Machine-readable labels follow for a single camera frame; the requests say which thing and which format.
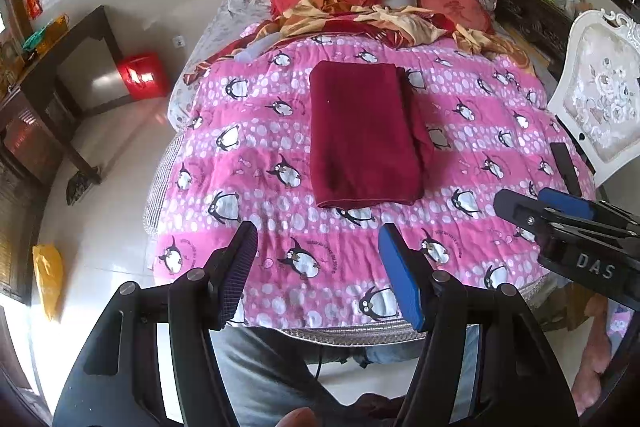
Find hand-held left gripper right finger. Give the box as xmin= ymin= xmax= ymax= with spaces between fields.
xmin=377 ymin=223 xmax=581 ymax=427

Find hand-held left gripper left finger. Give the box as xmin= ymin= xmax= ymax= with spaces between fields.
xmin=52 ymin=221 xmax=259 ymax=427

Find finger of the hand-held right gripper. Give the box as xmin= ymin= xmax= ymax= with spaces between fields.
xmin=492 ymin=188 xmax=640 ymax=242
xmin=538 ymin=187 xmax=640 ymax=228

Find maroon garment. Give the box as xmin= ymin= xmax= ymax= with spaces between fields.
xmin=308 ymin=60 xmax=437 ymax=210

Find person's right forearm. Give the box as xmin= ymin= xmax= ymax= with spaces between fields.
xmin=570 ymin=294 xmax=632 ymax=415

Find person's left hand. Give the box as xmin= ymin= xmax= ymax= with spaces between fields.
xmin=276 ymin=408 xmax=317 ymax=427

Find black remote control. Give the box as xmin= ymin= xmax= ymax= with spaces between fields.
xmin=550 ymin=142 xmax=584 ymax=198

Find white floral upholstered chair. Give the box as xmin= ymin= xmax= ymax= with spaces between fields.
xmin=546 ymin=8 xmax=640 ymax=188

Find person's jeans legs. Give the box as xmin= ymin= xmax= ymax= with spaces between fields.
xmin=210 ymin=326 xmax=481 ymax=427

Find pink penguin print blanket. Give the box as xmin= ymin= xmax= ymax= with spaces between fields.
xmin=152 ymin=32 xmax=598 ymax=329

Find dark shoes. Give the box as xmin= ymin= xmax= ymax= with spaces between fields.
xmin=65 ymin=172 xmax=92 ymax=206

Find dark carved wooden cabinet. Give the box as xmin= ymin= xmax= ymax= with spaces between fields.
xmin=481 ymin=0 xmax=576 ymax=82

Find yellow plastic bag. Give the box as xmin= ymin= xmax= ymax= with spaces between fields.
xmin=32 ymin=244 xmax=66 ymax=323

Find small red heart pillow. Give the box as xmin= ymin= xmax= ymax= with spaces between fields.
xmin=416 ymin=0 xmax=496 ymax=34

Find red and gold quilt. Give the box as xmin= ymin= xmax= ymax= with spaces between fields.
xmin=182 ymin=0 xmax=533 ymax=85

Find red plastic stool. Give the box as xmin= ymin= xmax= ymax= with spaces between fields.
xmin=116 ymin=52 xmax=172 ymax=101

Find floral bed sheet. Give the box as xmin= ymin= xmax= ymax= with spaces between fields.
xmin=167 ymin=0 xmax=281 ymax=130

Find dark wooden side cabinet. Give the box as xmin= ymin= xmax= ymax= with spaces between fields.
xmin=0 ymin=84 xmax=66 ymax=305

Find dark wooden desk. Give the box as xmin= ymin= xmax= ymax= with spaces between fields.
xmin=15 ymin=4 xmax=125 ymax=185

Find yellow bag on desk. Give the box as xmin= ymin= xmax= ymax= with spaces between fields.
xmin=35 ymin=13 xmax=69 ymax=56

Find green cloth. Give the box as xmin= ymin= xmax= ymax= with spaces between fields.
xmin=21 ymin=29 xmax=49 ymax=54

